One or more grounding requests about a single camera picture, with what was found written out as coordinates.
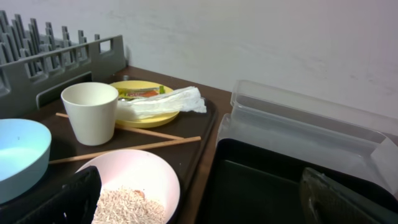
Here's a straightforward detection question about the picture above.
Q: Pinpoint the pile of rice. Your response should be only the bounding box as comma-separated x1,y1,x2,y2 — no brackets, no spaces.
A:
92,187,165,224

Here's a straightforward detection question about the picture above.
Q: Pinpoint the light blue bowl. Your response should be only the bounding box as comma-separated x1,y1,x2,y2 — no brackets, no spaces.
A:
1,119,52,203

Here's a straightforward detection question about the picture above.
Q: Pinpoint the grey dish rack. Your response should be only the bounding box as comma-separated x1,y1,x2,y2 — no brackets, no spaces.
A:
1,11,126,118

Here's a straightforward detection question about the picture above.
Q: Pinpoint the white paper napkin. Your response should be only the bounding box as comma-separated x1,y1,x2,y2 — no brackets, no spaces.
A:
116,86,207,121

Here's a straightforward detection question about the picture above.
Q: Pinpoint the dark brown serving tray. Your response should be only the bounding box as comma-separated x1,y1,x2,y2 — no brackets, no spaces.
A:
1,99,217,208

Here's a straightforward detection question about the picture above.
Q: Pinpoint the clear plastic bin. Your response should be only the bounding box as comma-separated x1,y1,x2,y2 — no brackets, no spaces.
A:
217,80,397,195

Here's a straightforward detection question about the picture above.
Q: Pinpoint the wooden chopstick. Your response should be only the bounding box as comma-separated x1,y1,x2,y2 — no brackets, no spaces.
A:
49,136,201,164
55,112,185,141

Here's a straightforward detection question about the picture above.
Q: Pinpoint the pink bowl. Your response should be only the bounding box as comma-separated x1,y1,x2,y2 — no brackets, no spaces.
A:
79,149,180,223

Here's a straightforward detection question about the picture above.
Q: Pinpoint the lower wooden chopstick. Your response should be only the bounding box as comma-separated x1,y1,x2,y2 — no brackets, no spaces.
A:
49,136,201,164

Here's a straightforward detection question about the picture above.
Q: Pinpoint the cream plastic cup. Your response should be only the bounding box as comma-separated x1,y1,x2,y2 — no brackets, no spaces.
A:
61,82,119,146

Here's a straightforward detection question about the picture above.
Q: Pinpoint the yellow plate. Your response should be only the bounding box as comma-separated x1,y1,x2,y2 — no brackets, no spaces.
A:
111,80,178,129

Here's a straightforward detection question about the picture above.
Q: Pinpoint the upper wooden chopstick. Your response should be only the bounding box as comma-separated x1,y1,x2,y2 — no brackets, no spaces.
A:
55,112,185,141

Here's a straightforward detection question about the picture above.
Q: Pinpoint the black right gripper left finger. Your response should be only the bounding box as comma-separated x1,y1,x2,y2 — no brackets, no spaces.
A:
15,166,101,223

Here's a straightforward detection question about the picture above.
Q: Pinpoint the black waste tray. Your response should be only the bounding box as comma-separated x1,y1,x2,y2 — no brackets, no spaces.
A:
195,139,397,223

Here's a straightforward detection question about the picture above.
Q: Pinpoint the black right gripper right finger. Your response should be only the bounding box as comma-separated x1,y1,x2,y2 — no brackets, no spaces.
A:
300,168,397,224

